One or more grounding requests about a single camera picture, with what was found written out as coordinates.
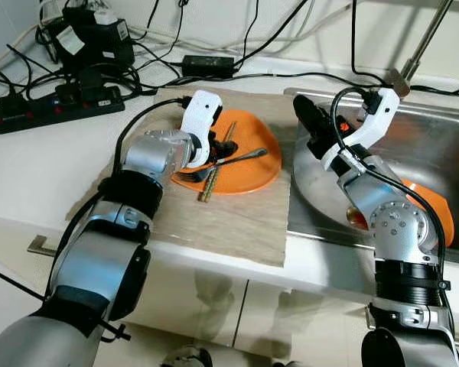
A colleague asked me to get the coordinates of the orange plastic bowl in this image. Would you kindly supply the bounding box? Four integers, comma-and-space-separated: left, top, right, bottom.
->
398, 177, 455, 248

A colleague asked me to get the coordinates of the glossy white base cabinet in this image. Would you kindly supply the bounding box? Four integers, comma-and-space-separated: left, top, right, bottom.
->
0, 222, 459, 367

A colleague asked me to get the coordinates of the slim black power adapter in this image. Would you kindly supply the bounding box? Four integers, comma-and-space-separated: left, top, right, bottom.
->
182, 55, 236, 77

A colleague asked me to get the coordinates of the orange plastic plate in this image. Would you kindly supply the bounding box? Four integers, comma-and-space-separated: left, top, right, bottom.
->
171, 109, 283, 195

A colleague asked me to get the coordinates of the black power strip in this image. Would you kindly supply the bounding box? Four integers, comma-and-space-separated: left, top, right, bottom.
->
0, 84, 125, 135

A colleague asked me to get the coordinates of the brown bamboo chopstick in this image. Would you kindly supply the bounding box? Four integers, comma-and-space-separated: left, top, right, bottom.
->
199, 121, 235, 203
202, 121, 238, 203

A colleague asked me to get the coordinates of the black charger box white label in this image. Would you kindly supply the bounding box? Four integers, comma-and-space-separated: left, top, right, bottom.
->
54, 6, 136, 73

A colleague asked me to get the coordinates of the beige woven placemat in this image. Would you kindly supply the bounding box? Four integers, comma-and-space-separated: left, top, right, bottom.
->
65, 86, 307, 268

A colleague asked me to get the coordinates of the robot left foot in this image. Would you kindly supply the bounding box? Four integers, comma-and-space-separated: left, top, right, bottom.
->
161, 346, 214, 367

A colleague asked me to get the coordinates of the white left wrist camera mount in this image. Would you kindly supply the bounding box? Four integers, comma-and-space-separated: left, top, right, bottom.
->
179, 89, 225, 171

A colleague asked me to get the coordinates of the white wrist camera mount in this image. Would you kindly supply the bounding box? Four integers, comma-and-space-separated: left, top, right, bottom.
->
179, 89, 225, 171
321, 87, 403, 174

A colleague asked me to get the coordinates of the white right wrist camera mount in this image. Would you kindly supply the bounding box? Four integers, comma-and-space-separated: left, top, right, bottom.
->
321, 87, 403, 174

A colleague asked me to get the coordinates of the black power cable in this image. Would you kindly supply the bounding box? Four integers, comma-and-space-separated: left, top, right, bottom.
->
234, 0, 310, 68
122, 71, 387, 100
233, 0, 261, 68
349, 0, 388, 85

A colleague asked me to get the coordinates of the stainless steel sink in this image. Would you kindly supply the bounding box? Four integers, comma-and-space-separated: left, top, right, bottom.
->
285, 86, 459, 265

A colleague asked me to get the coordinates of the slim steel faucet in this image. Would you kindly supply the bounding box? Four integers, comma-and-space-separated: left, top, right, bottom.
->
382, 0, 454, 98

